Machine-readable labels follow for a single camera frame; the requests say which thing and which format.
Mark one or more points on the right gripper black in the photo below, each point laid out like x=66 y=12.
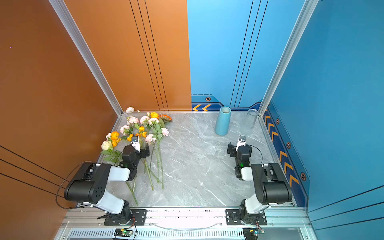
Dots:
x=231 y=149

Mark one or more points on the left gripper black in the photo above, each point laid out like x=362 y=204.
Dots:
x=144 y=151

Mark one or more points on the white flower stem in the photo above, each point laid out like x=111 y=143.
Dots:
x=109 y=148

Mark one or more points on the orange poppy flower stem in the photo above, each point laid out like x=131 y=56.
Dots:
x=121 y=146

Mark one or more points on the pink rose flower stem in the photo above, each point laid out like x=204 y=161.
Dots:
x=131 y=129

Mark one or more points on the teal cylindrical vase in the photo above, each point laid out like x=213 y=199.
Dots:
x=223 y=121

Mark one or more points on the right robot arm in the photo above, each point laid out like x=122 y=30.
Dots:
x=270 y=185

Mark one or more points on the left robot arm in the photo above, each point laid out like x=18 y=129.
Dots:
x=89 y=186

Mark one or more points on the pink carnation flower bunch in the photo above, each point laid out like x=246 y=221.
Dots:
x=154 y=130

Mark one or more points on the clear glass cylinder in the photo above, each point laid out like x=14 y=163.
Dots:
x=250 y=120

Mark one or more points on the orange gerbera flower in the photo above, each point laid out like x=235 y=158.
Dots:
x=165 y=118

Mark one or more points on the left green circuit board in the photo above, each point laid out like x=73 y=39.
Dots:
x=123 y=234

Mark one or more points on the right circuit board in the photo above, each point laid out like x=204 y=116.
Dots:
x=252 y=233

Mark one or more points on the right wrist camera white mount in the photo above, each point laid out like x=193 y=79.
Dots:
x=241 y=141

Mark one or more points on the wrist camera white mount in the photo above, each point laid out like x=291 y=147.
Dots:
x=135 y=142
x=241 y=141

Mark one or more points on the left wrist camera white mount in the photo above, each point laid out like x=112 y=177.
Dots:
x=135 y=142

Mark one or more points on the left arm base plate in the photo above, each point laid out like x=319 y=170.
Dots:
x=136 y=217

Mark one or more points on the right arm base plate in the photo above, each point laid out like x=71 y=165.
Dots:
x=234 y=218

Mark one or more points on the aluminium front rail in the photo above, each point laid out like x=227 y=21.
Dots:
x=188 y=223

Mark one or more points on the left aluminium corner post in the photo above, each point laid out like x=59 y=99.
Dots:
x=75 y=34

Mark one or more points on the aluminium corner post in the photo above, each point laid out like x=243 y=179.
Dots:
x=75 y=34
x=292 y=43

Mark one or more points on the right aluminium corner post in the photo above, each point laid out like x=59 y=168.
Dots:
x=292 y=43

